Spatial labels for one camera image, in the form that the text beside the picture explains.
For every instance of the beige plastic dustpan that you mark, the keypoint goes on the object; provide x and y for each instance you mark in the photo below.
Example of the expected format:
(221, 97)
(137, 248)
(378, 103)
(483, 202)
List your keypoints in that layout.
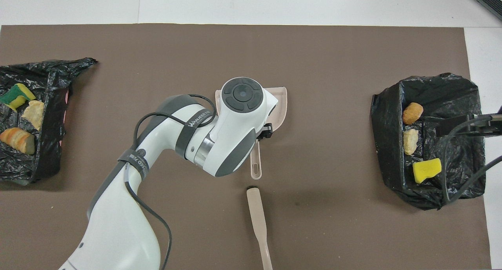
(280, 105)

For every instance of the pink plastic bin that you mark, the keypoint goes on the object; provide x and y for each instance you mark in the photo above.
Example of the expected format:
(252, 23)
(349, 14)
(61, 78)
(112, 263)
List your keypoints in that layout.
(66, 97)

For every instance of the brown toy bread roll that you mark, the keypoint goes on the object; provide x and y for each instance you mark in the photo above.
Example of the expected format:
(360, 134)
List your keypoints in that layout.
(413, 113)

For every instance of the toy croissant piece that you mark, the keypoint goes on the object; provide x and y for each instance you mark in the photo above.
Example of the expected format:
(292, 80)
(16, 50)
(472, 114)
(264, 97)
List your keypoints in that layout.
(410, 141)
(34, 115)
(17, 140)

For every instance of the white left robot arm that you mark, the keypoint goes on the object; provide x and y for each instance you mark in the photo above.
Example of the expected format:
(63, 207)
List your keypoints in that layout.
(129, 199)

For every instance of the black bin bag liner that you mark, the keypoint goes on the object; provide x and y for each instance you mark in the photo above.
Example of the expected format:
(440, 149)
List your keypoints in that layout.
(451, 97)

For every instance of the yellow sponge piece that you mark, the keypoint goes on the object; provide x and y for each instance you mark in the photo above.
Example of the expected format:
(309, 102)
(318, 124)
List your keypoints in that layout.
(426, 170)
(17, 94)

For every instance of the black bin bag over pink bin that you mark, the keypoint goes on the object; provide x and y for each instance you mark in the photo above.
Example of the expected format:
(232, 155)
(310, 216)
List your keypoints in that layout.
(51, 136)

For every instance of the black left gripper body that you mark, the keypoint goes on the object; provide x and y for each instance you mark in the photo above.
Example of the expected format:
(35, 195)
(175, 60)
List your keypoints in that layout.
(260, 136)

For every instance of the brown table mat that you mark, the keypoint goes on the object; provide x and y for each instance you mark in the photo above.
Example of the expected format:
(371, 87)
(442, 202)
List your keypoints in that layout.
(313, 58)

